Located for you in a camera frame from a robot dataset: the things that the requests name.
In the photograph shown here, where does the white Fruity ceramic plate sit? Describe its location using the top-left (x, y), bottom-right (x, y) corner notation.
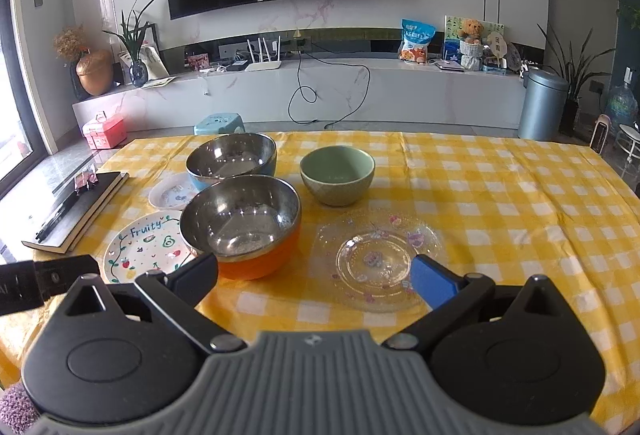
top-left (102, 210), bottom-right (193, 283)

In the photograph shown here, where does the clear glass flower plate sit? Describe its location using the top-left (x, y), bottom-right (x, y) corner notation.
top-left (308, 210), bottom-right (447, 314)

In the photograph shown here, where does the small white printed plate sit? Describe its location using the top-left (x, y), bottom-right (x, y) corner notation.
top-left (149, 172), bottom-right (198, 210)

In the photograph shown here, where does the orange steel bowl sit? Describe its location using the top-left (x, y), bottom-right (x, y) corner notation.
top-left (180, 175), bottom-right (303, 281)

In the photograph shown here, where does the blue steel bowl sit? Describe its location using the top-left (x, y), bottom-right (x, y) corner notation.
top-left (186, 132), bottom-right (278, 191)

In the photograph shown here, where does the green ceramic bowl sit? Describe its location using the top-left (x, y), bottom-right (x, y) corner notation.
top-left (299, 144), bottom-right (376, 207)

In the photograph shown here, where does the black notebook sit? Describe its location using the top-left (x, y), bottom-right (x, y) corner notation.
top-left (21, 172), bottom-right (128, 254)

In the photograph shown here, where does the pink hair clip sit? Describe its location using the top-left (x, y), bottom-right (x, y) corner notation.
top-left (74, 170), bottom-right (98, 194)

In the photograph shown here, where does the purple fuzzy rug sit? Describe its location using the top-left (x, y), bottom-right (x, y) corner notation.
top-left (0, 382), bottom-right (39, 435)

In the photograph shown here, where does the pink storage box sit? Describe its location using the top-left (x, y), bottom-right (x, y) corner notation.
top-left (81, 113), bottom-right (127, 150)

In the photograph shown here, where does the light blue plastic stool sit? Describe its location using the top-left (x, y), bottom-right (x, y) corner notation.
top-left (193, 113), bottom-right (245, 136)

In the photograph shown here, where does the pink small chair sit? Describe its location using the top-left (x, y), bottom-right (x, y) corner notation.
top-left (589, 114), bottom-right (612, 154)

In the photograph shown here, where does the grey metal trash bin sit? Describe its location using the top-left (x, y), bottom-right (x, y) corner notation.
top-left (518, 69), bottom-right (568, 141)

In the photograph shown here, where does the white canvas bag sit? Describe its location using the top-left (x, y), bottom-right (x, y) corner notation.
top-left (139, 44), bottom-right (169, 80)

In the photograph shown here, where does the bronze round vase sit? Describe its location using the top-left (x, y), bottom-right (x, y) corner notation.
top-left (76, 49), bottom-right (113, 97)

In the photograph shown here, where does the white TV cabinet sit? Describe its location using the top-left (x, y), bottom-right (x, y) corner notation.
top-left (73, 57), bottom-right (525, 132)

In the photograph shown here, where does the white wifi router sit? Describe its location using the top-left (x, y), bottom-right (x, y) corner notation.
top-left (245, 36), bottom-right (282, 72)

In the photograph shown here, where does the blue water jug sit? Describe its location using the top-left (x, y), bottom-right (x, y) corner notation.
top-left (604, 66), bottom-right (639, 134)

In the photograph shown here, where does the tall potted green plant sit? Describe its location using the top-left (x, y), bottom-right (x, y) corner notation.
top-left (538, 24), bottom-right (615, 136)

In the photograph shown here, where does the blue snack bag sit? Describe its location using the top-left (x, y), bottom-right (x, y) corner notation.
top-left (398, 19), bottom-right (436, 64)

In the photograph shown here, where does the brown teddy bear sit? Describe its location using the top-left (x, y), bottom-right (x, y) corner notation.
top-left (458, 19), bottom-right (484, 44)

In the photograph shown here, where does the green plant in blue vase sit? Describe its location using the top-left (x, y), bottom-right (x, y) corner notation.
top-left (104, 0), bottom-right (156, 88)

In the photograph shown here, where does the green picture book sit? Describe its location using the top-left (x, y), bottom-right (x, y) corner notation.
top-left (444, 16), bottom-right (506, 43)

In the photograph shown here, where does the black power cable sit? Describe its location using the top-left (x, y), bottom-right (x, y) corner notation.
top-left (286, 49), bottom-right (372, 126)

